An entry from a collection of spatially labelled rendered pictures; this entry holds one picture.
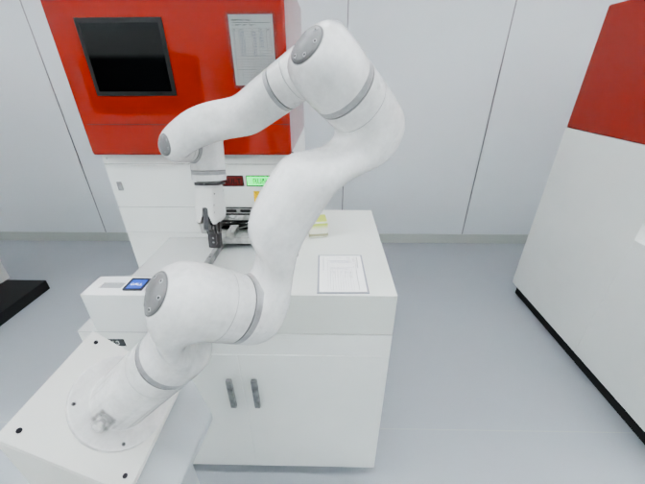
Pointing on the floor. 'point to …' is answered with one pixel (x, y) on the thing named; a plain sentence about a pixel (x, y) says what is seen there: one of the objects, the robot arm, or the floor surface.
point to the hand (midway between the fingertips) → (215, 240)
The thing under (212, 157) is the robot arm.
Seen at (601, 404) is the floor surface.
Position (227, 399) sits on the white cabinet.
